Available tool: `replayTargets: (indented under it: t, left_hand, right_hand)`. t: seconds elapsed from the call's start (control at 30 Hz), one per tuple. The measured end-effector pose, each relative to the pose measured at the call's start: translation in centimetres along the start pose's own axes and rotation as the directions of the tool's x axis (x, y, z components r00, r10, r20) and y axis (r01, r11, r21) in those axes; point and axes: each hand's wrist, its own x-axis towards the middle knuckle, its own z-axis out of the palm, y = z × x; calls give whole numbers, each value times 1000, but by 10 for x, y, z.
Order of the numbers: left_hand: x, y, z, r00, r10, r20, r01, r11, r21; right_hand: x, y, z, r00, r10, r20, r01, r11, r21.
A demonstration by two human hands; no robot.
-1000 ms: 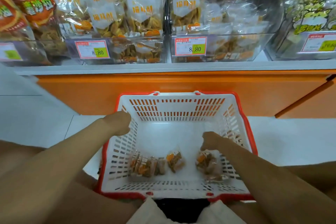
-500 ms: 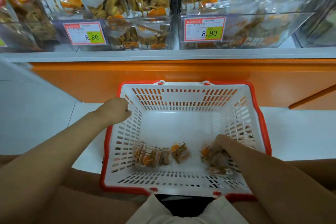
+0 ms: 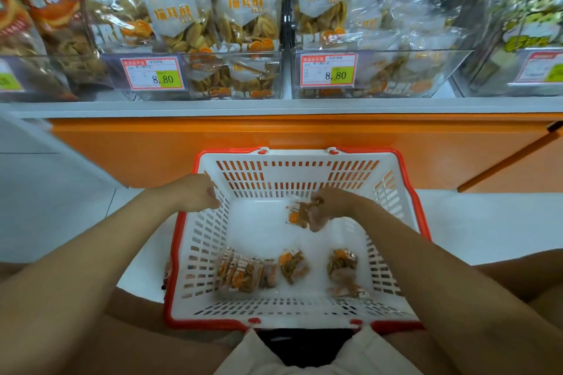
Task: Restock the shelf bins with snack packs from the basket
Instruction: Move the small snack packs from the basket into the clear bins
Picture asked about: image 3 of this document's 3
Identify white snack shelf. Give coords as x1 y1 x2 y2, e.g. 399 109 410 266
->
0 0 563 119

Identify small brown snack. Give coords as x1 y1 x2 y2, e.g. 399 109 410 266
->
215 0 283 50
294 0 351 42
83 0 155 55
145 0 219 55
286 199 316 231

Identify person's left forearm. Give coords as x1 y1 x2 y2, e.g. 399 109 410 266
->
0 190 199 375

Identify yellow hamster snack packets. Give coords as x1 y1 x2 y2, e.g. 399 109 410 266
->
493 0 563 59

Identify person's left hand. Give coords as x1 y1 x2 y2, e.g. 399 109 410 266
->
158 172 223 215

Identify white yellow price tag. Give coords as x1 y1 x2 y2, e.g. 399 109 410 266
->
299 52 360 90
0 58 26 94
120 54 188 93
510 47 563 87

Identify pile of small brown snacks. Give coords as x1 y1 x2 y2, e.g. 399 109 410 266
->
215 247 371 299

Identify person's right forearm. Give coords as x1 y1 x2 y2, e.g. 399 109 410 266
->
352 203 563 375

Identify person's right leg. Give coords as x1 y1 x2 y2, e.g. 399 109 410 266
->
387 249 563 375

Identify white red-rimmed shopping basket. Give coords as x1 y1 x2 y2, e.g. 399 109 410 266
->
162 146 434 335

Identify black clothing item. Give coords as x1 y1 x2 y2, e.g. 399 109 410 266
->
255 328 357 369

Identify person's right hand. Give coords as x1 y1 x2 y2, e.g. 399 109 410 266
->
306 186 379 233

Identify person's white clothing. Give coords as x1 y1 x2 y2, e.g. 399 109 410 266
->
215 326 423 375

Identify orange shelf base panel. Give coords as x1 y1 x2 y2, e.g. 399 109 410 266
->
48 114 563 194

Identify stack of orange packets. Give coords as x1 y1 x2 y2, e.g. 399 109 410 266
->
0 0 111 90

